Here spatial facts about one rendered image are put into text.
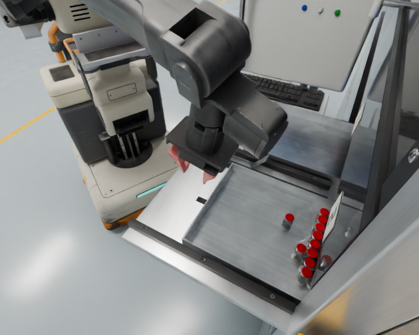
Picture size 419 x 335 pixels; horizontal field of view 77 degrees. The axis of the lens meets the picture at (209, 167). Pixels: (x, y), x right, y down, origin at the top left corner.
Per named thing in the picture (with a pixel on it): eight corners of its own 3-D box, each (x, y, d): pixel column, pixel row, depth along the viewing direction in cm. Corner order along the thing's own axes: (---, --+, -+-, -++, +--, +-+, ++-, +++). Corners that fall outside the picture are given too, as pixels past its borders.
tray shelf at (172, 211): (371, 134, 89) (374, 129, 88) (327, 357, 48) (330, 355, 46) (241, 96, 104) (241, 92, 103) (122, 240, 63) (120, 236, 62)
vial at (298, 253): (302, 254, 58) (308, 245, 55) (299, 263, 57) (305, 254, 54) (292, 250, 59) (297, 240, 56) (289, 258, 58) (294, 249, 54)
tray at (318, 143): (372, 138, 85) (377, 130, 82) (361, 197, 69) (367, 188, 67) (271, 108, 95) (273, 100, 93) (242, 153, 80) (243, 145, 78)
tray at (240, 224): (356, 220, 65) (363, 212, 62) (336, 327, 49) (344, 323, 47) (231, 170, 75) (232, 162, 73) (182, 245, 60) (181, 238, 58)
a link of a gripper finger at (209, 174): (207, 201, 46) (217, 169, 39) (172, 181, 47) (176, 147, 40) (224, 175, 50) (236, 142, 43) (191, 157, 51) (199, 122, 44)
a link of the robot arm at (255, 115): (226, 8, 28) (169, 58, 26) (320, 61, 25) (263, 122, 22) (226, 84, 39) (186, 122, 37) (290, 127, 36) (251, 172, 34)
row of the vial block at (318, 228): (324, 220, 64) (330, 209, 61) (304, 288, 54) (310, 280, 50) (314, 216, 65) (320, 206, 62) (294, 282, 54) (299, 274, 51)
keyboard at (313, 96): (324, 94, 115) (326, 89, 113) (318, 111, 107) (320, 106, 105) (238, 74, 126) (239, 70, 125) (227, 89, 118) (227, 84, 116)
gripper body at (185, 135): (220, 176, 40) (232, 143, 34) (163, 145, 41) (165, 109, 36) (238, 149, 44) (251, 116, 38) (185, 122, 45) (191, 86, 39)
